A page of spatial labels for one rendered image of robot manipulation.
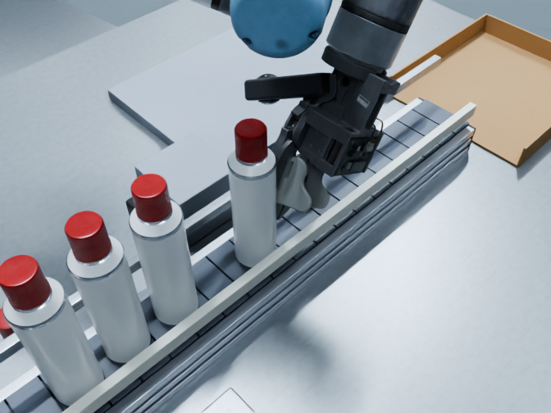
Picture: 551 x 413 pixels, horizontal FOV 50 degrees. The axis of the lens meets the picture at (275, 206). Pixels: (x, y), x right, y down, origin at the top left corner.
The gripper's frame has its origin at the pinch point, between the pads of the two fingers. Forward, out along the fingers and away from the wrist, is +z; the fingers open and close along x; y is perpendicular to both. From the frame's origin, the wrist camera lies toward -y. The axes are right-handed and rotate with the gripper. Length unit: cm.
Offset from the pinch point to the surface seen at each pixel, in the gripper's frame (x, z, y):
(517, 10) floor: 249, -35, -72
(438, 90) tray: 45.2, -14.4, -6.6
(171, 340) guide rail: -16.1, 11.6, 4.8
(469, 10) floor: 234, -27, -89
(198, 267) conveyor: -6.2, 9.9, -2.8
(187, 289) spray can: -13.7, 7.3, 2.5
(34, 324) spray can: -31.4, 5.9, 2.7
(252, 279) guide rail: -6.2, 6.0, 4.8
